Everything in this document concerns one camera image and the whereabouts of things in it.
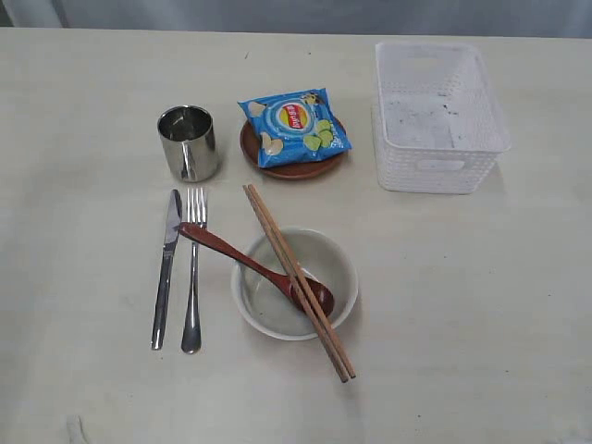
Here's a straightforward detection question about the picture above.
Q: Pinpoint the wooden chopstick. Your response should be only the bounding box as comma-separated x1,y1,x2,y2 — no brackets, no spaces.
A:
240,184,349,385
246,183,357,380

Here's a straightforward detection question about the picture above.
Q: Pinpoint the brown round plate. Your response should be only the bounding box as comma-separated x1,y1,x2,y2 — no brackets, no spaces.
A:
240,121,348,180

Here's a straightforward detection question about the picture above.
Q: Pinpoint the brown wooden spoon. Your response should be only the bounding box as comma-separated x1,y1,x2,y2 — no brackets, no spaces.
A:
179,222,335,315

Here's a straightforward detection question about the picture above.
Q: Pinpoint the speckled white bowl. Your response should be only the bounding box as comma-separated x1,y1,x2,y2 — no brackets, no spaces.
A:
231,227,359,341

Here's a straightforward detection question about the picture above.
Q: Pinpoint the blue chips snack bag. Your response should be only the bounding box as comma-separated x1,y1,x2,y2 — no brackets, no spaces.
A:
239,88,352,169

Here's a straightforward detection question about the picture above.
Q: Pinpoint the silver metal fork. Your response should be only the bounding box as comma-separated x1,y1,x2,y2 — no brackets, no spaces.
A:
180,187,208,354

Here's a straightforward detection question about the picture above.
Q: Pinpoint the silver table knife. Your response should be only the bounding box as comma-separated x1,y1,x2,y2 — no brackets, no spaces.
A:
151,189,182,351

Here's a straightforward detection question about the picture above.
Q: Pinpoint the silver metal cup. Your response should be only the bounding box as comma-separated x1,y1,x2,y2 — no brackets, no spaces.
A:
157,105,220,183

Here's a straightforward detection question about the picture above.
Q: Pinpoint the white perforated plastic basket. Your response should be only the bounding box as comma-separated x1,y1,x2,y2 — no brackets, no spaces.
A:
372,42,511,194

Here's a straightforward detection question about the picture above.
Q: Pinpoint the grey backdrop curtain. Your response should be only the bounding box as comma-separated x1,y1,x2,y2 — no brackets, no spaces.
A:
1,0,591,38

